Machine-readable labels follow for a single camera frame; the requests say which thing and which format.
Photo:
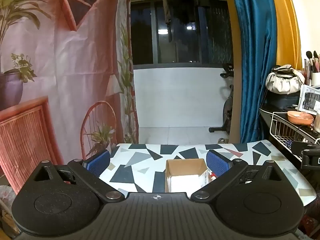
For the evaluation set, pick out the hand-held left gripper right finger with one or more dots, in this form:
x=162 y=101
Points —
x=218 y=161

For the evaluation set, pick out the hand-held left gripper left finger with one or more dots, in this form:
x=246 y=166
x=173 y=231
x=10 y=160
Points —
x=97 y=161

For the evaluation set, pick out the brown cardboard box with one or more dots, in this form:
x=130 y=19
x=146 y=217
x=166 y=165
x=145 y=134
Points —
x=183 y=166

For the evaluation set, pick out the beige slipper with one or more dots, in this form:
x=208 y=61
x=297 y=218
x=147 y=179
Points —
x=222 y=140

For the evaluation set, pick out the orange bowl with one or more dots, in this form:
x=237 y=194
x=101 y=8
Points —
x=300 y=117

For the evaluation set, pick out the geometric patterned table cover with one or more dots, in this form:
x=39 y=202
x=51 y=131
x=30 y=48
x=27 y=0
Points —
x=140 y=155

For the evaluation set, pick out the black exercise bike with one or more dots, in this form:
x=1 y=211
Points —
x=228 y=105

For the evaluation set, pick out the framed photo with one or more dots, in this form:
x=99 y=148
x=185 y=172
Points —
x=310 y=100

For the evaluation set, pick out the black case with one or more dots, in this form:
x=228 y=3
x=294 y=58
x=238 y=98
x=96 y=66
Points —
x=280 y=101

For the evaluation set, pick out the makeup brushes in holder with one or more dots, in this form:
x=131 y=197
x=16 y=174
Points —
x=312 y=65

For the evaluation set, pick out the printed plant backdrop cloth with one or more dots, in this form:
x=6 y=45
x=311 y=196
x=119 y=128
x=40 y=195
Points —
x=62 y=67

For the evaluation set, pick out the blue curtain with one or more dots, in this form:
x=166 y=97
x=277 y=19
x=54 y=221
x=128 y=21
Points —
x=255 y=67

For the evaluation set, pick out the dark window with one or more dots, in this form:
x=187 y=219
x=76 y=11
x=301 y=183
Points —
x=145 y=42

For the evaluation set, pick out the yellow curtain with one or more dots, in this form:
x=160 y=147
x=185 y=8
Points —
x=285 y=30

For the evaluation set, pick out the hanging dark clothes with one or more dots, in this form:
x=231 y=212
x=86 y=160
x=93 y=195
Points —
x=190 y=0

